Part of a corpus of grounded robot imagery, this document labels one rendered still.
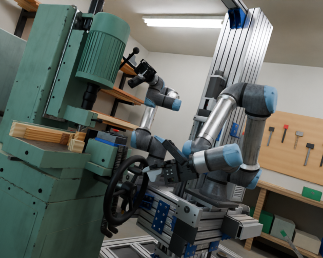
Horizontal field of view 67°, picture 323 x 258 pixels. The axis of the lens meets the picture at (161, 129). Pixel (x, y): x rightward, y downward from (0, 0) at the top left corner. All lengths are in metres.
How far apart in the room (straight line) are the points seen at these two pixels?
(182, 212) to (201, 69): 3.66
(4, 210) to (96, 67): 0.67
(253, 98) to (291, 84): 3.14
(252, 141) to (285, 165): 2.82
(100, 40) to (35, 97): 0.40
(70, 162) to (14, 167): 0.25
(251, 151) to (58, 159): 0.86
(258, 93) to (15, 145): 0.98
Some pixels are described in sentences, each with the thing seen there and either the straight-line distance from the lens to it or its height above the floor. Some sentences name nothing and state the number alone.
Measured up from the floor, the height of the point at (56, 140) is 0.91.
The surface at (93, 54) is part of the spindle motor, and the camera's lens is 1.15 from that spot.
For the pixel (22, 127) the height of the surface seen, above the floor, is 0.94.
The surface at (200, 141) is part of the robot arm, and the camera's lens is 0.97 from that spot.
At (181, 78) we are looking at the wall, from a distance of 4.77.
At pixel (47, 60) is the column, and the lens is 1.29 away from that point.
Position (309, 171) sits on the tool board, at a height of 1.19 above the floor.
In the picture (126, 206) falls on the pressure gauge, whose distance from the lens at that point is 1.31.
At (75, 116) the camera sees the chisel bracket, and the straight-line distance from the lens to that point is 1.18.
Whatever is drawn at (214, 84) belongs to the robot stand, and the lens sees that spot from 1.62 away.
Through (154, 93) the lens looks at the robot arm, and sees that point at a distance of 1.47.
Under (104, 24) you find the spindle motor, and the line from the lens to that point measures 1.18.
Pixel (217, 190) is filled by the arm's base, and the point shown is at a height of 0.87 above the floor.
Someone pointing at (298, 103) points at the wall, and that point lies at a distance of 4.19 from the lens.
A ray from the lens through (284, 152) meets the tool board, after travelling 4.04.
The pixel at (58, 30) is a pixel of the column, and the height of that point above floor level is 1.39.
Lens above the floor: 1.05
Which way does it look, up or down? 2 degrees up
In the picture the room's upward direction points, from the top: 17 degrees clockwise
